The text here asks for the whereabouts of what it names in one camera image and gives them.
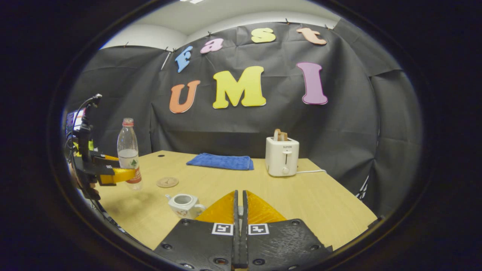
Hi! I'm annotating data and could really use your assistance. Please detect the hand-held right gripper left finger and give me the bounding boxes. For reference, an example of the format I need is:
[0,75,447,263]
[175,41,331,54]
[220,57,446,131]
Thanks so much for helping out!
[153,190,240,271]

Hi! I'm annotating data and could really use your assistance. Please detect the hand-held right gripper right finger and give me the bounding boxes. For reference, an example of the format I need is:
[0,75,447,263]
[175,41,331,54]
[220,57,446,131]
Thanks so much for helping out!
[241,190,334,271]

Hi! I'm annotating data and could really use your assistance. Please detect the clear plastic water bottle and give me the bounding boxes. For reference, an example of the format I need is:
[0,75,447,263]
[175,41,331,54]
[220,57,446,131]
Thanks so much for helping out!
[117,118,143,190]

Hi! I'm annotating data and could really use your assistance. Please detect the white ceramic teacup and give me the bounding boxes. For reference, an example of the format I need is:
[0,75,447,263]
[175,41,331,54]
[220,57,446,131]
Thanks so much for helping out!
[165,193,206,219]

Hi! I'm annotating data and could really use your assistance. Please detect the computer monitor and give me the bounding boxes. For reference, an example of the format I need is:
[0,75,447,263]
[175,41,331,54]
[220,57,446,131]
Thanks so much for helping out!
[66,109,85,137]

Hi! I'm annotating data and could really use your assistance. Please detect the blue towel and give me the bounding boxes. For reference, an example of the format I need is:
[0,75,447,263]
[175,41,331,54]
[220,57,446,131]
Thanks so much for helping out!
[186,152,255,171]

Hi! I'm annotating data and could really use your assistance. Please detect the white toaster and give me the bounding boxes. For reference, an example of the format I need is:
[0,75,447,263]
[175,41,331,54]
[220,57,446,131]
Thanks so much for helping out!
[265,136,300,177]

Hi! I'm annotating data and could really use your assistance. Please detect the black backdrop cloth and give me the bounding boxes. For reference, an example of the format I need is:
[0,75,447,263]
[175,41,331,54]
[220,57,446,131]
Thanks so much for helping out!
[64,19,425,219]

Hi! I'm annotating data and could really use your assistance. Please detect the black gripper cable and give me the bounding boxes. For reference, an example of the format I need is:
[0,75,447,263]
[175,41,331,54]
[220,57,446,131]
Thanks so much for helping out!
[68,93,103,151]

